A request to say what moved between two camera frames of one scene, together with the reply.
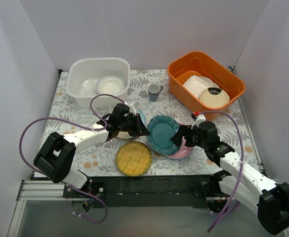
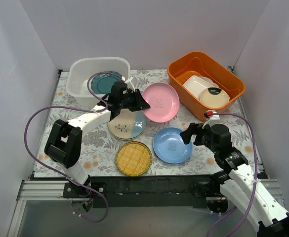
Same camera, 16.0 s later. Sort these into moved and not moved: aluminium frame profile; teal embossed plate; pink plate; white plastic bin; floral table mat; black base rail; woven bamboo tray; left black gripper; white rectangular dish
Moved: pink plate; teal embossed plate; left black gripper
Not moved: white plastic bin; woven bamboo tray; floral table mat; black base rail; white rectangular dish; aluminium frame profile
